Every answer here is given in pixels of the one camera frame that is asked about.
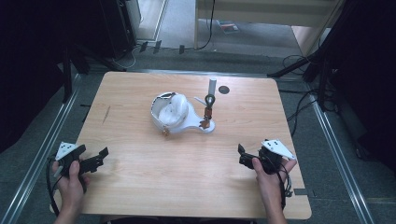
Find metal floor rail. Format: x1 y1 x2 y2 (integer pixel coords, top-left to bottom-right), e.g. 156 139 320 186
0 74 82 224
306 90 376 224

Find white floor cable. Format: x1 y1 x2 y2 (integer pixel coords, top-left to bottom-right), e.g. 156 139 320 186
111 43 143 70

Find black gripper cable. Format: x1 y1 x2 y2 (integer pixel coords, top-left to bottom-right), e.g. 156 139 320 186
275 157 294 211
45 157 63 217

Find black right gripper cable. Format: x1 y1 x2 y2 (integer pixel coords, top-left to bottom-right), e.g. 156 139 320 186
275 157 294 211

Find black metal stand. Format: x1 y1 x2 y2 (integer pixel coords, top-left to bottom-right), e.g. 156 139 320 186
61 45 92 105

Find booklet on floor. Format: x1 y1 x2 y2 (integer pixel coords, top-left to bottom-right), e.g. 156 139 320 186
217 20 240 35

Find person's left hand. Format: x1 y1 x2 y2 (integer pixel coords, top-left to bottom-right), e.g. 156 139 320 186
50 160 92 216

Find white fluffy plush keychain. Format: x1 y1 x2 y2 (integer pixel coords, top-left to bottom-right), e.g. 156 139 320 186
158 93 191 137

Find white key stand with bowl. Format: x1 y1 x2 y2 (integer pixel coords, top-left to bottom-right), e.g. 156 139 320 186
150 77 218 135

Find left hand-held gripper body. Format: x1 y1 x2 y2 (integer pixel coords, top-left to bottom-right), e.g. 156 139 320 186
53 141 96 178

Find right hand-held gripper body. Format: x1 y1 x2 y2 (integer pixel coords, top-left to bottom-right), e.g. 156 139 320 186
248 138 297 175

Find black tripod legs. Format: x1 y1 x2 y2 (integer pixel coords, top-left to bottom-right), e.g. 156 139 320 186
266 50 332 110

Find black hanging cable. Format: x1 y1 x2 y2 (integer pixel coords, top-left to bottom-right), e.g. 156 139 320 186
195 0 217 51

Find person's right hand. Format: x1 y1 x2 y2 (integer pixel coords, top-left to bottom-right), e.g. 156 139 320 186
251 157 297 191

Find black computer tower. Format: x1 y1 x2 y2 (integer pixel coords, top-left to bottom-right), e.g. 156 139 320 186
98 0 137 61

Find light wooden furniture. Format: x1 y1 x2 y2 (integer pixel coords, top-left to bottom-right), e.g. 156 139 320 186
193 0 345 58

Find black floor cables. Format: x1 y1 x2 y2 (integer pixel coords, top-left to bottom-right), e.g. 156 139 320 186
278 54 339 138

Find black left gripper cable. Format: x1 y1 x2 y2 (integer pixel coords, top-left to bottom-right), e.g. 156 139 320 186
45 157 63 217

